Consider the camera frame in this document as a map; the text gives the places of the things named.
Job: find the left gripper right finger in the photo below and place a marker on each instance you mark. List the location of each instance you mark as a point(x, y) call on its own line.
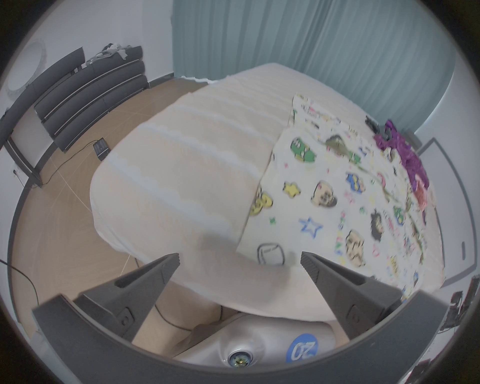
point(348, 296)

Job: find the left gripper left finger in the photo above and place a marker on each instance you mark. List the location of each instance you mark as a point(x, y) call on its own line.
point(131, 296)

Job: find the white printed pyjama top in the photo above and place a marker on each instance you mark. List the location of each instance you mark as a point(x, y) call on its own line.
point(337, 210)

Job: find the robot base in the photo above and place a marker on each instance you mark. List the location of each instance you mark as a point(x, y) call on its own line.
point(262, 337)

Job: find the pile of clothes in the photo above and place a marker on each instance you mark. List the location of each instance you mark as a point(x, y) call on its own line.
point(408, 161)

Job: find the bed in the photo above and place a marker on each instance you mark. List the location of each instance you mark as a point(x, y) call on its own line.
point(168, 150)

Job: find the black power strip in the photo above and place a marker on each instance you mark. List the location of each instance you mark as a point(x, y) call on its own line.
point(101, 150)

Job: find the grey crumpled cloth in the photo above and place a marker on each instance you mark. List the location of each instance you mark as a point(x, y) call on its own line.
point(108, 54)

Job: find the blue-green curtain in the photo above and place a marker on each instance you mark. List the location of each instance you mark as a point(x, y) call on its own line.
point(300, 45)

